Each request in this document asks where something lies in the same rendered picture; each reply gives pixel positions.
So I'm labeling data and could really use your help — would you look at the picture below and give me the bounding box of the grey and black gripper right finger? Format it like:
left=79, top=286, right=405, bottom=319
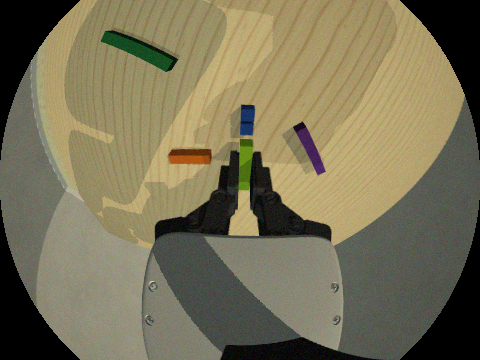
left=250, top=151, right=332, bottom=242

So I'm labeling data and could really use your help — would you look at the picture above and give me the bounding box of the purple rod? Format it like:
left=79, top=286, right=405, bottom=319
left=293, top=122, right=326, bottom=175

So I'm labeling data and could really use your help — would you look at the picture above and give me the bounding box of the orange rod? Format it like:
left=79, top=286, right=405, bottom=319
left=168, top=149, right=212, bottom=164

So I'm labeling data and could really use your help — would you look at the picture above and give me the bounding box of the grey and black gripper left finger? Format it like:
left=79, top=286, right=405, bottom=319
left=155, top=151, right=239, bottom=241

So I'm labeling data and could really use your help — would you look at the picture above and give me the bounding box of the dark green rod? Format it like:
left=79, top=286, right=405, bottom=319
left=101, top=30, right=178, bottom=72

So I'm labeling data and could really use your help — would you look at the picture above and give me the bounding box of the small blue cube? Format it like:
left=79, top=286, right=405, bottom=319
left=240, top=121, right=254, bottom=136
left=241, top=105, right=255, bottom=122

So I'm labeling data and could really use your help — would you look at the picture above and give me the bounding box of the lime green rod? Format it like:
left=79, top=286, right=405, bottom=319
left=238, top=139, right=253, bottom=190

